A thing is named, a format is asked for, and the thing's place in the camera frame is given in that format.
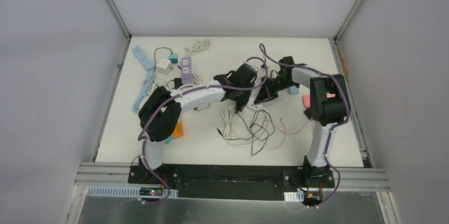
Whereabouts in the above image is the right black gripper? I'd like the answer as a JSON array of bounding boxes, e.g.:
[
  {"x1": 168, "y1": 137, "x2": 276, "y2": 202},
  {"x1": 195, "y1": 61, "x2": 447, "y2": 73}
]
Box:
[{"x1": 255, "y1": 76, "x2": 298, "y2": 105}]

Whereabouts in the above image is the white orange strip cord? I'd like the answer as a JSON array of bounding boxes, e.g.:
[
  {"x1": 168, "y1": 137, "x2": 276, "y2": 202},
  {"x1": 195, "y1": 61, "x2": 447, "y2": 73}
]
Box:
[{"x1": 219, "y1": 103, "x2": 262, "y2": 149}]

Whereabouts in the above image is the light blue small adapter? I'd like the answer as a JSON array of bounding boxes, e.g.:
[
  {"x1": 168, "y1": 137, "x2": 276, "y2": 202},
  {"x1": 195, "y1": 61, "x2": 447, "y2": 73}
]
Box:
[{"x1": 288, "y1": 86, "x2": 299, "y2": 95}]

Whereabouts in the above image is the black thin cable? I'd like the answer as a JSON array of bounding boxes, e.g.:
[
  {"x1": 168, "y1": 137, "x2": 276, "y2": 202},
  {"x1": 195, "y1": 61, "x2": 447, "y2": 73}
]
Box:
[{"x1": 215, "y1": 108, "x2": 276, "y2": 156}]

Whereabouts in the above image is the pink plug adapter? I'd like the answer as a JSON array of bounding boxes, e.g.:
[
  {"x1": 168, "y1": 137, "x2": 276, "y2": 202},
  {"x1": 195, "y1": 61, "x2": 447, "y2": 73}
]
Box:
[{"x1": 302, "y1": 95, "x2": 311, "y2": 109}]

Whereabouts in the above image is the orange power strip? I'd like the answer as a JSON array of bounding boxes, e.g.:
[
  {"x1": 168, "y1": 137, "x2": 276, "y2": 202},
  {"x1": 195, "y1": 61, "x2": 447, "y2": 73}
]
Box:
[{"x1": 172, "y1": 117, "x2": 184, "y2": 139}]

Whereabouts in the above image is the white USB power strip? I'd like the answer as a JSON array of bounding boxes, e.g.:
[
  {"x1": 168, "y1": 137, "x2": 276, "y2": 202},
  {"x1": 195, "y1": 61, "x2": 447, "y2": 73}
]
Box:
[{"x1": 245, "y1": 104, "x2": 258, "y2": 112}]

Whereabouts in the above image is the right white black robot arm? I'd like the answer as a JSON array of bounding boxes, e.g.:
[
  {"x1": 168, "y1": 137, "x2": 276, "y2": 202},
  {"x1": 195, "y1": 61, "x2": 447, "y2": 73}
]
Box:
[{"x1": 255, "y1": 57, "x2": 351, "y2": 209}]

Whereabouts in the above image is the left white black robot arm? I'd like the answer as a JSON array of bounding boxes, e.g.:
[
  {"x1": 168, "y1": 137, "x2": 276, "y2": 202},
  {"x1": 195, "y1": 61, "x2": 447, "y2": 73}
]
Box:
[{"x1": 138, "y1": 62, "x2": 267, "y2": 203}]

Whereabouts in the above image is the black small plug adapter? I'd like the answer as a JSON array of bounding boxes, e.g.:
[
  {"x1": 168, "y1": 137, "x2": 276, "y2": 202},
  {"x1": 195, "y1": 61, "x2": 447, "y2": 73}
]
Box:
[{"x1": 174, "y1": 77, "x2": 183, "y2": 89}]

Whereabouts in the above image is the white cube socket adapter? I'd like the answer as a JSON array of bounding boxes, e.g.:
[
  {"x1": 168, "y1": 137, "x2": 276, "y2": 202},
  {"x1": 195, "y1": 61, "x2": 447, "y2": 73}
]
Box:
[{"x1": 156, "y1": 58, "x2": 173, "y2": 75}]

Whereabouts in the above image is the purple power strip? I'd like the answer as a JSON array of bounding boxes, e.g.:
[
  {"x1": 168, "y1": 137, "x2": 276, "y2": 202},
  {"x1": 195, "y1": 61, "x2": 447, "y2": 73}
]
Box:
[{"x1": 180, "y1": 57, "x2": 193, "y2": 85}]

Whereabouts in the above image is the teal small charger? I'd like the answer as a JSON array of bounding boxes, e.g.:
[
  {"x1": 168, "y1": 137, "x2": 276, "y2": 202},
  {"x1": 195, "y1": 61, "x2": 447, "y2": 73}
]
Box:
[{"x1": 169, "y1": 53, "x2": 178, "y2": 64}]

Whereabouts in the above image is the teal power strip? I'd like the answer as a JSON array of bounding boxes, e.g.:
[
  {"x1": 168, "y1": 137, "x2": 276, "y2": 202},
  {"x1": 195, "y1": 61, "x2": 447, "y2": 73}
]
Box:
[{"x1": 165, "y1": 137, "x2": 174, "y2": 145}]

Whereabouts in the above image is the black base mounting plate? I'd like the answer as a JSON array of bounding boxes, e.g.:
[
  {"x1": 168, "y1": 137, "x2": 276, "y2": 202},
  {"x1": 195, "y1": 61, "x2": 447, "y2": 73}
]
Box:
[{"x1": 128, "y1": 163, "x2": 337, "y2": 201}]

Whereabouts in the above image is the light blue power strip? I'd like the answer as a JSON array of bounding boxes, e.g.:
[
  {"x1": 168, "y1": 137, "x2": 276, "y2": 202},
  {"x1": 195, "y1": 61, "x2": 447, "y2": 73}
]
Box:
[{"x1": 131, "y1": 46, "x2": 155, "y2": 71}]

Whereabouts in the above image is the pink thin charging cable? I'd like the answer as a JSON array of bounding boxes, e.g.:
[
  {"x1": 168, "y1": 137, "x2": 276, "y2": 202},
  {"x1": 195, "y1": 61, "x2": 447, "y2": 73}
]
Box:
[{"x1": 259, "y1": 117, "x2": 315, "y2": 151}]

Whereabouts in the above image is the white coiled cord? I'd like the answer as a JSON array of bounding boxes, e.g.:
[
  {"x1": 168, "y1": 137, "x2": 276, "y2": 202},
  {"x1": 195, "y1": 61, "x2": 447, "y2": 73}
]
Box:
[{"x1": 184, "y1": 38, "x2": 211, "y2": 58}]

